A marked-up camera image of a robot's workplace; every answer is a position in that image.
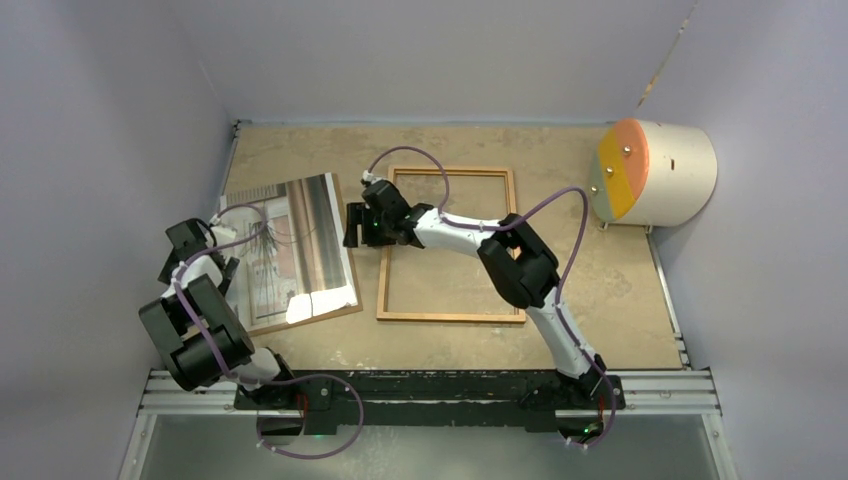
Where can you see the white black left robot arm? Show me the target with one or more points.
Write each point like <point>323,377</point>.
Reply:
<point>197,334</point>

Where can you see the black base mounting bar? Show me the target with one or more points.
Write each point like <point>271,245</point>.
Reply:
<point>538,401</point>

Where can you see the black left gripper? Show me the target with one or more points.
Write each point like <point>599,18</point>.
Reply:
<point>171,262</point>

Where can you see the wooden picture frame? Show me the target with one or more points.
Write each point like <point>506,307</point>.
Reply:
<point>382,310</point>

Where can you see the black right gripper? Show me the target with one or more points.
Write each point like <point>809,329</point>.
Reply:
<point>360,215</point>

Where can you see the glossy photo print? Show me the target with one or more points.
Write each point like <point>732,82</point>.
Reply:
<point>298,245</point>

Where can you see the cream cylinder with coloured lid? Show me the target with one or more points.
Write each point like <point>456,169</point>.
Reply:
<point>651,174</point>

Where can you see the aluminium rail frame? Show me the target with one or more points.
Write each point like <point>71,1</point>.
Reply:
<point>646,393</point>

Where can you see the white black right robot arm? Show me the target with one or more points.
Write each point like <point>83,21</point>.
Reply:
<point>520,265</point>

